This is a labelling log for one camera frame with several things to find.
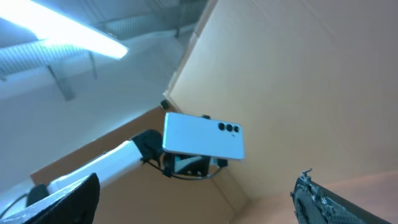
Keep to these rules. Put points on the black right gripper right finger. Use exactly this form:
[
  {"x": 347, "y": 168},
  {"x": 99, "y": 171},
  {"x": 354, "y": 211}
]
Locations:
[{"x": 315, "y": 204}]

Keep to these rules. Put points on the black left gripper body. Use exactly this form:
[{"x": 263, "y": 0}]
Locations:
[{"x": 190, "y": 165}]

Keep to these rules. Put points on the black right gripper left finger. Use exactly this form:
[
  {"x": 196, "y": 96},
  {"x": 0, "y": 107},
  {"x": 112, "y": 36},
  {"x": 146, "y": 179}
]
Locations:
[{"x": 75, "y": 203}]

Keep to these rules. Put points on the light blue smartphone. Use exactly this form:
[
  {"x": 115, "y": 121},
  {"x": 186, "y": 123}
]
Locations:
[{"x": 194, "y": 135}]

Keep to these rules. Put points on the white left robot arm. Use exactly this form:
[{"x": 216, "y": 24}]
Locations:
[{"x": 144, "y": 148}]

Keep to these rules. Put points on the ceiling strip light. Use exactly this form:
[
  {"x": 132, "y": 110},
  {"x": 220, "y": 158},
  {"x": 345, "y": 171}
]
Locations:
[{"x": 46, "y": 23}]

